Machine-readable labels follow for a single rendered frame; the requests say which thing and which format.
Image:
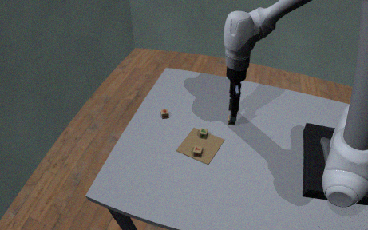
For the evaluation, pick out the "tan flat mat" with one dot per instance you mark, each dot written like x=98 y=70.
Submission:
x=210 y=146

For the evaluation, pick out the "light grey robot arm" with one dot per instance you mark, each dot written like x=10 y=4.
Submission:
x=345 y=177

